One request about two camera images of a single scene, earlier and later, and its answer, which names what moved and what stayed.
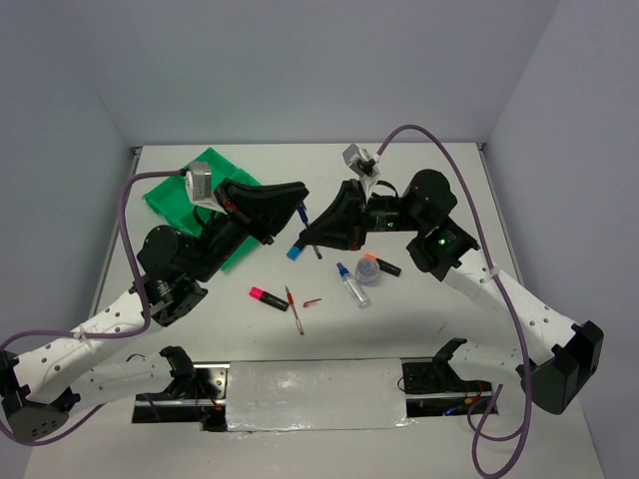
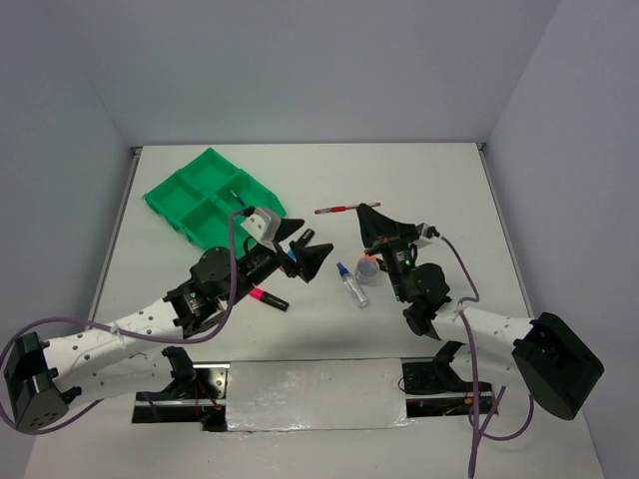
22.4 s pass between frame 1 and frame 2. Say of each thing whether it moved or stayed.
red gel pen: moved
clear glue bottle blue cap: stayed
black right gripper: moved
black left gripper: moved
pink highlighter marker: stayed
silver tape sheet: stayed
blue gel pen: moved
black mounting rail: stayed
